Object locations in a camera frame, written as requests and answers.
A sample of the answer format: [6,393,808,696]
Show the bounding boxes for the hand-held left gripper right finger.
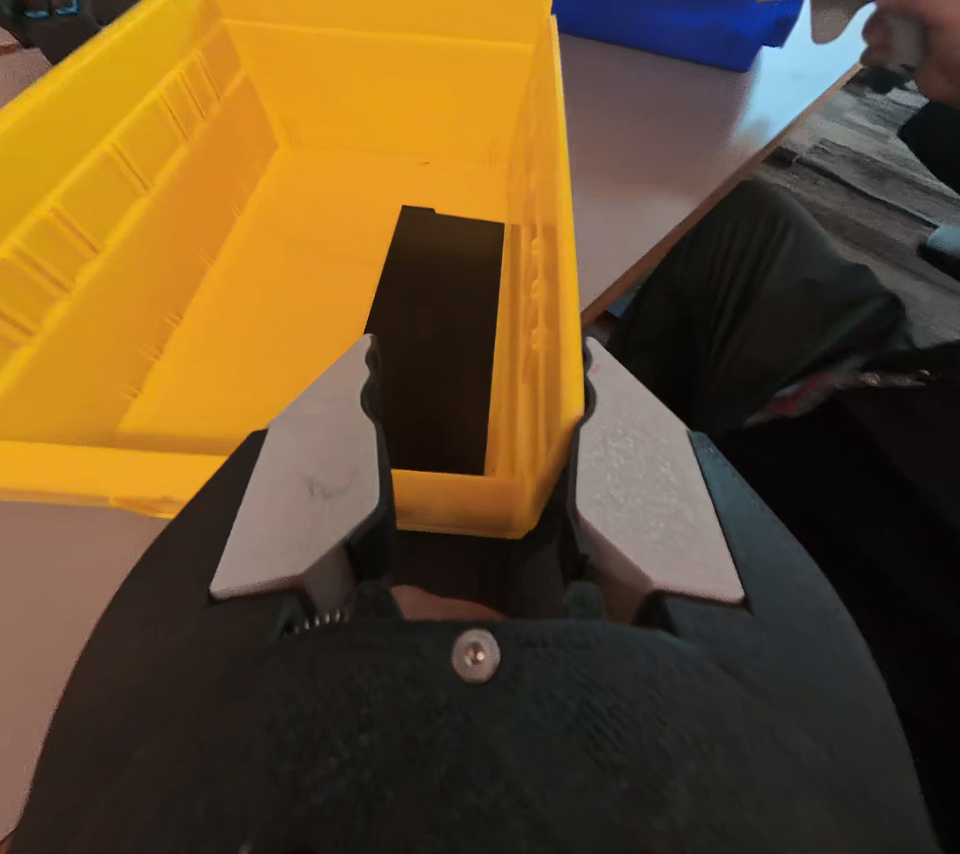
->
[566,337,747,620]

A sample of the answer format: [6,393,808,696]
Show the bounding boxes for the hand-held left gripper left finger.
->
[210,335,397,600]

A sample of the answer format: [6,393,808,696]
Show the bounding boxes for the black rectangular piece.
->
[365,205,507,477]

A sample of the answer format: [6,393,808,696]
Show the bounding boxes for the yellow plastic bin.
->
[0,0,586,540]

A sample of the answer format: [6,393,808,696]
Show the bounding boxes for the person's right forearm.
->
[900,97,960,195]

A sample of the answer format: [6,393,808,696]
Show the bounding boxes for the person's right hand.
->
[867,0,960,102]

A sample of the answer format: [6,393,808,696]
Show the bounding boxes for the person's black clothing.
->
[600,179,960,854]

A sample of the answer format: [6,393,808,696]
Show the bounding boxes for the black device case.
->
[0,0,99,60]

